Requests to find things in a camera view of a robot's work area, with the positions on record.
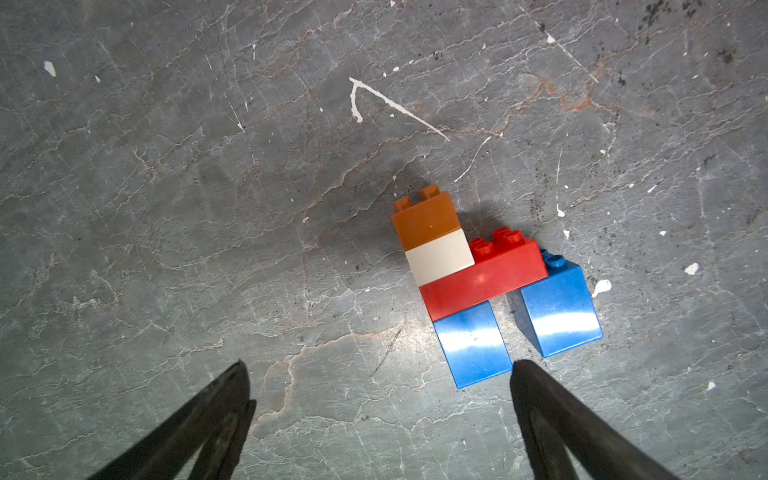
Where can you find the red long lego brick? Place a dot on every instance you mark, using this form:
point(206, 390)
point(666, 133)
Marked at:
point(507, 263)

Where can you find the blue lego brick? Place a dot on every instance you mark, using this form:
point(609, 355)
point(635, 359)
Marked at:
point(473, 345)
point(558, 310)

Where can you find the white lego brick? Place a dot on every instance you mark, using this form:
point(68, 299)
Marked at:
point(440, 258)

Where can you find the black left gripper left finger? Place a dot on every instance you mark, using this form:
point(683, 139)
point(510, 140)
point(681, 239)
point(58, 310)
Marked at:
point(212, 426)

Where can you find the orange lego brick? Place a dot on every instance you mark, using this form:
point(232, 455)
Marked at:
point(421, 222)

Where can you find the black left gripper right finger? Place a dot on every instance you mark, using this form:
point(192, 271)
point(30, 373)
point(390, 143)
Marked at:
point(556, 425)

